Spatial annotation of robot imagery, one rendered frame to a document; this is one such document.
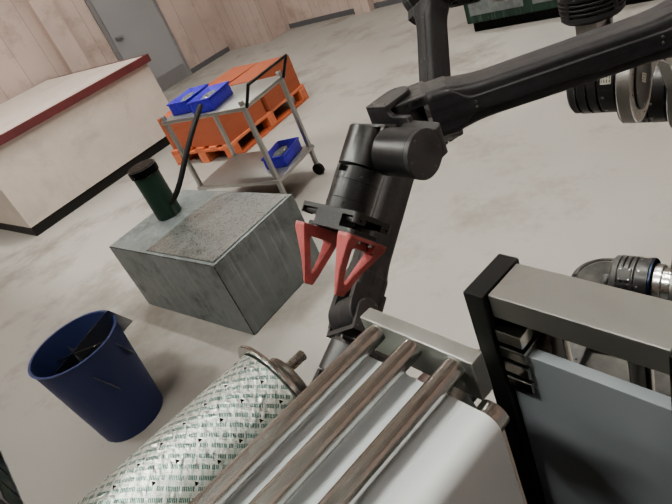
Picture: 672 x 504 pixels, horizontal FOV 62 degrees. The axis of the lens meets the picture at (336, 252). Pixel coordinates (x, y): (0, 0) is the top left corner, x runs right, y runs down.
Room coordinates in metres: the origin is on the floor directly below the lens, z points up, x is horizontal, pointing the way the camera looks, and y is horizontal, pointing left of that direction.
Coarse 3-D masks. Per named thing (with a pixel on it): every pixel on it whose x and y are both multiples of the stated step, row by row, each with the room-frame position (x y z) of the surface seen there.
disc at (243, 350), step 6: (240, 348) 0.54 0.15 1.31; (246, 348) 0.53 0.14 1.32; (252, 348) 0.52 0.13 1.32; (240, 354) 0.56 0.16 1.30; (246, 354) 0.54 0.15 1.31; (252, 354) 0.52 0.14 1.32; (258, 354) 0.50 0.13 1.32; (258, 360) 0.51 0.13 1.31; (264, 360) 0.49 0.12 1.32; (270, 366) 0.49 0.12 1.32; (276, 366) 0.48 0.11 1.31; (276, 372) 0.48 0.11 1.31; (282, 372) 0.48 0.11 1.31; (282, 378) 0.47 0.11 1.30; (288, 378) 0.47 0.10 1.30; (288, 384) 0.47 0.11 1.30; (294, 384) 0.47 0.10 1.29; (294, 390) 0.46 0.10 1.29
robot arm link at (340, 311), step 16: (384, 176) 0.87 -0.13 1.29; (384, 192) 0.83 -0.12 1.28; (400, 192) 0.84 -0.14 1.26; (384, 208) 0.81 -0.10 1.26; (400, 208) 0.82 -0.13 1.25; (400, 224) 0.80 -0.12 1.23; (384, 240) 0.76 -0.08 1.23; (384, 256) 0.74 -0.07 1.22; (368, 272) 0.71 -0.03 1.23; (384, 272) 0.72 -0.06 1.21; (352, 288) 0.69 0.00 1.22; (368, 288) 0.69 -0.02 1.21; (384, 288) 0.70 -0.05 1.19; (336, 304) 0.70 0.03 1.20; (352, 304) 0.66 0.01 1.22; (384, 304) 0.68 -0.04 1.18; (336, 320) 0.68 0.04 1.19; (352, 320) 0.65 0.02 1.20
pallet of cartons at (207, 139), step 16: (256, 64) 6.25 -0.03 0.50; (288, 64) 6.01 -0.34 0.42; (224, 80) 6.16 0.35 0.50; (240, 80) 5.84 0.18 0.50; (288, 80) 5.93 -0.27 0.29; (272, 96) 5.68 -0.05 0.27; (304, 96) 6.01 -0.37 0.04; (240, 112) 5.35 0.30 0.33; (256, 112) 5.48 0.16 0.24; (272, 112) 5.61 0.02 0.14; (288, 112) 5.77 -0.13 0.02; (176, 128) 5.58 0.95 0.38; (208, 128) 5.25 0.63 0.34; (224, 128) 5.17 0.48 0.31; (240, 128) 5.29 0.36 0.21; (272, 128) 5.54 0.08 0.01; (192, 144) 5.51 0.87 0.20; (208, 144) 5.34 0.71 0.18; (224, 144) 5.18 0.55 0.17; (176, 160) 5.71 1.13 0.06; (208, 160) 5.38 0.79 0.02
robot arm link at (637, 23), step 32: (608, 32) 0.59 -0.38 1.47; (640, 32) 0.57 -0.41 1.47; (512, 64) 0.63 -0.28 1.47; (544, 64) 0.60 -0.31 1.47; (576, 64) 0.59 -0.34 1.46; (608, 64) 0.58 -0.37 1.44; (640, 64) 0.57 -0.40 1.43; (416, 96) 0.65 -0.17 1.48; (448, 96) 0.63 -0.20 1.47; (480, 96) 0.62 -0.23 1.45; (512, 96) 0.61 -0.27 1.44; (544, 96) 0.60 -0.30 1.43; (448, 128) 0.63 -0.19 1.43
